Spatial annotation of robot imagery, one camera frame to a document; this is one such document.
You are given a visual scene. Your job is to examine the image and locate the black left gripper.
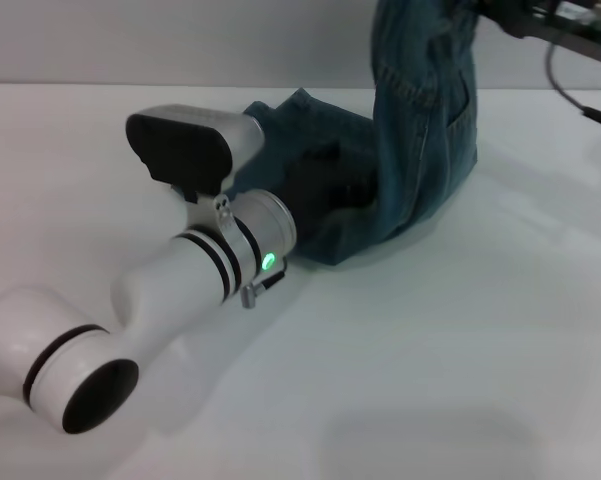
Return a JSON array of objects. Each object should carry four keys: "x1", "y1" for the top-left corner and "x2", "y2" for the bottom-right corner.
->
[{"x1": 282, "y1": 147, "x2": 382, "y2": 234}]

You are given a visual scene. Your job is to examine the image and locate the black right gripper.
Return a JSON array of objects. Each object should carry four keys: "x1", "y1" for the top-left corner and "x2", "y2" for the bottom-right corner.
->
[{"x1": 471, "y1": 0, "x2": 601, "y2": 67}]

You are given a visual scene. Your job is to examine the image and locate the blue denim shorts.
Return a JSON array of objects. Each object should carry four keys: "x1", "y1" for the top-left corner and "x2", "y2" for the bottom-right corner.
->
[{"x1": 226, "y1": 0, "x2": 482, "y2": 269}]

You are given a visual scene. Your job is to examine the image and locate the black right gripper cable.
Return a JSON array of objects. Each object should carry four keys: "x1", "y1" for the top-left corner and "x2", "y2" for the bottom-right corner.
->
[{"x1": 544, "y1": 41, "x2": 601, "y2": 132}]

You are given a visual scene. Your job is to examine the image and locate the left arm connector cable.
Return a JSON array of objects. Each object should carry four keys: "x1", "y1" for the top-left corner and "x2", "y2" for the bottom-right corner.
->
[{"x1": 239, "y1": 261, "x2": 292, "y2": 312}]

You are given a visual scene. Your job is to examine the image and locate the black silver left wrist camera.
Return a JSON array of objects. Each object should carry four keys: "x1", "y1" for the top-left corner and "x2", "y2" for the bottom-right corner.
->
[{"x1": 124, "y1": 101, "x2": 267, "y2": 205}]

